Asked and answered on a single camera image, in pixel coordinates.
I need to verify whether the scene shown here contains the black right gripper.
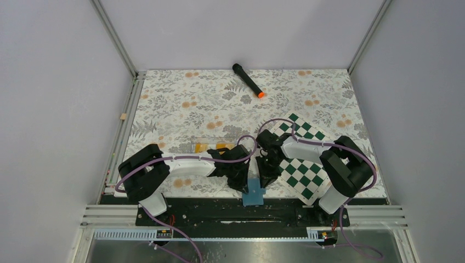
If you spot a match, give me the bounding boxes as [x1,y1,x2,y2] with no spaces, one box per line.
[256,154,283,188]

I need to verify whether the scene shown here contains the blue card holder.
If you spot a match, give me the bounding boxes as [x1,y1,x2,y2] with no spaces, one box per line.
[242,178,266,207]

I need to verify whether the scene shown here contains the clear box with orange cards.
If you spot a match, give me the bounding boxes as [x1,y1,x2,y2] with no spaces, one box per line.
[191,136,236,153]

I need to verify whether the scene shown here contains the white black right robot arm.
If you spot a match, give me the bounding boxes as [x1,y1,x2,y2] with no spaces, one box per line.
[256,129,376,226]

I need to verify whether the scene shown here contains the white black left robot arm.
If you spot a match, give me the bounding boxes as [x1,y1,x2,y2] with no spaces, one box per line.
[115,144,252,225]

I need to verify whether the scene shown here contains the green white checkered board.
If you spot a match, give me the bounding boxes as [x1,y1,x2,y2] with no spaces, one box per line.
[265,111,336,205]

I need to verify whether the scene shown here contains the floral tablecloth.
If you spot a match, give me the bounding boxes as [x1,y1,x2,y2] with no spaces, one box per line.
[119,68,388,199]

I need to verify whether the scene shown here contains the black marker orange tip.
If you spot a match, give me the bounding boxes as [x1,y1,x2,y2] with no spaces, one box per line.
[232,63,265,98]

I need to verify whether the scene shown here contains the slotted cable duct rail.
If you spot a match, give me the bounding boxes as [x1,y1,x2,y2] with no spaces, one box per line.
[92,226,337,243]

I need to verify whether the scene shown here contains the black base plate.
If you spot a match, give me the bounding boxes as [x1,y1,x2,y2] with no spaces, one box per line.
[135,198,350,238]

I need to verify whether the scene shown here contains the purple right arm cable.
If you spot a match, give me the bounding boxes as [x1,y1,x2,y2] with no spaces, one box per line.
[257,118,384,260]

